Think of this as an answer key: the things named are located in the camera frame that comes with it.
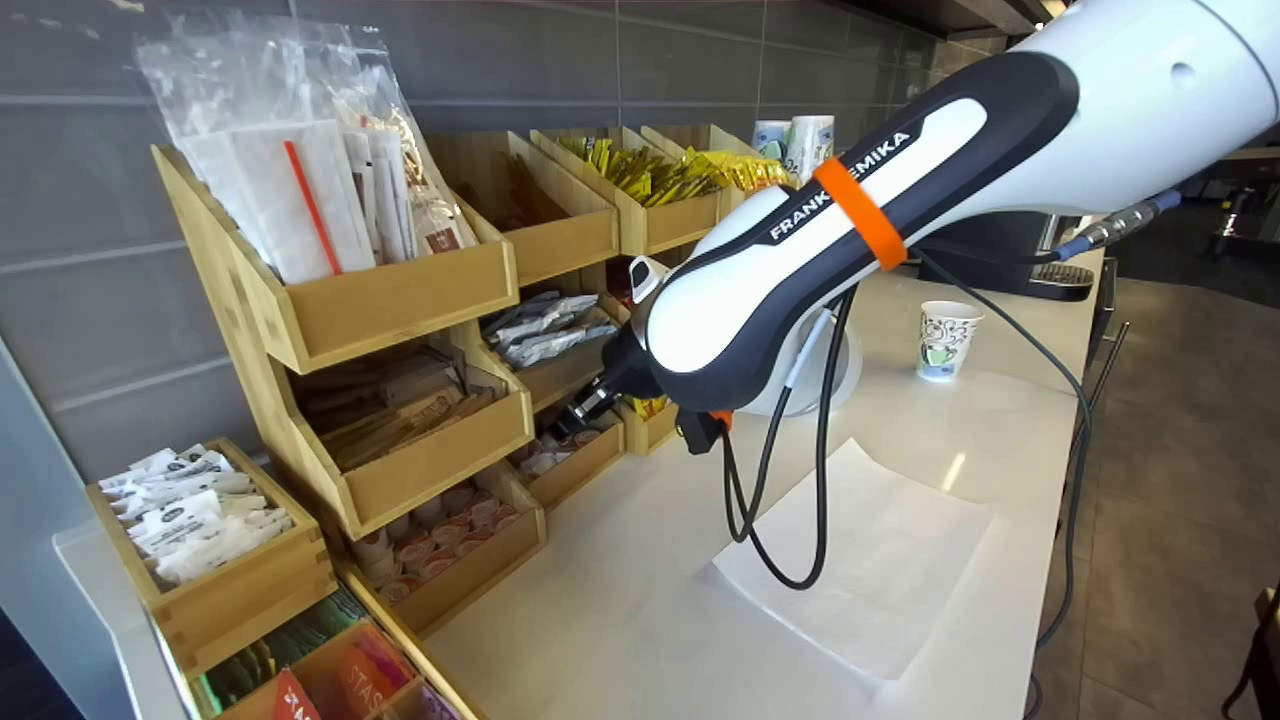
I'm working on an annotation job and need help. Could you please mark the white paper towel sheet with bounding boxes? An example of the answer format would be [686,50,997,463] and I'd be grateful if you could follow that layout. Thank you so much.
[708,436,1001,689]

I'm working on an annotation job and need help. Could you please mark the pink creamer pods pile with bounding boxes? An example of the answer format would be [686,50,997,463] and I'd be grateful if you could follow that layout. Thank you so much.
[346,485,534,593]

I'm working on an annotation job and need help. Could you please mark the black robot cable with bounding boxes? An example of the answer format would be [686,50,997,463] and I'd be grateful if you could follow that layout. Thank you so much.
[717,286,861,598]

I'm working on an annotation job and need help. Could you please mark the white sugar packets pile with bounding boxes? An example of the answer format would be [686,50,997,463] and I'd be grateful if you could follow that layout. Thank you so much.
[96,443,298,593]

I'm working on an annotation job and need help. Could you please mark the wooden condiment rack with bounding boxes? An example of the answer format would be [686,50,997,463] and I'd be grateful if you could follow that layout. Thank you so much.
[148,122,802,645]

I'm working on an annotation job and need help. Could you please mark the patterned paper cup stack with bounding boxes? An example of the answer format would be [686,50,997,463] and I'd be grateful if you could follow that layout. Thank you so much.
[746,118,790,166]
[783,112,841,186]

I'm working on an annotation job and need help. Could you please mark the black wrist camera orange mount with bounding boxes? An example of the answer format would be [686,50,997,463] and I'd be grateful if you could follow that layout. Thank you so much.
[675,399,738,459]

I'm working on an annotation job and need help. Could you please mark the silver packets pile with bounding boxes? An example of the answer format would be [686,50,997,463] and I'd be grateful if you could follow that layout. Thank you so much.
[480,289,621,377]

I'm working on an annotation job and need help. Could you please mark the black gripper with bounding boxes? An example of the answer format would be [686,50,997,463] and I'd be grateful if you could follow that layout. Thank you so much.
[548,323,668,443]

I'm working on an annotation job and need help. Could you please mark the red tea packets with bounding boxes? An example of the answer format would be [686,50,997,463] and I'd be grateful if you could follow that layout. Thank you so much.
[255,628,420,720]

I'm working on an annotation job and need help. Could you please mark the brown packets pile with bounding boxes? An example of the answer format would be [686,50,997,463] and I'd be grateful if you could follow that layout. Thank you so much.
[295,343,513,477]

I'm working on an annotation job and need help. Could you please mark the green tea packets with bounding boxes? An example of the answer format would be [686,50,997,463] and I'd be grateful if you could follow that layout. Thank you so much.
[196,587,373,714]

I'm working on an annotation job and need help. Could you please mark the clear bag of straws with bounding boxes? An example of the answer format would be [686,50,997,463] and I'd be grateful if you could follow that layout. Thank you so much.
[133,12,480,291]

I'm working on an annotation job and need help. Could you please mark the thick dark cable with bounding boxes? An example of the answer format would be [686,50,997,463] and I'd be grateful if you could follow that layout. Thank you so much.
[915,253,1121,720]

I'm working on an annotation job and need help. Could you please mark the bright yellow packets pile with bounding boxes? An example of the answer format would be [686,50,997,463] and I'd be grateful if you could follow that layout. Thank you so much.
[675,144,790,201]

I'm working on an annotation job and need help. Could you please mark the small wooden box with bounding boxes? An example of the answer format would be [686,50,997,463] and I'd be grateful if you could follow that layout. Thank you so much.
[85,436,338,672]

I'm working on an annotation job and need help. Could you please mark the wooden tea tray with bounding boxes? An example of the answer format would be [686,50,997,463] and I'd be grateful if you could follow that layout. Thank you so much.
[148,581,480,720]

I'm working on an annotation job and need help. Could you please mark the dull yellow packets pile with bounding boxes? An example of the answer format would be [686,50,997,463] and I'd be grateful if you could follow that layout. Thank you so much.
[562,127,712,214]

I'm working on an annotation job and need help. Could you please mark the orange arm strap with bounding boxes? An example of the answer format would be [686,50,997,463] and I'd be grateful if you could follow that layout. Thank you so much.
[809,151,910,275]

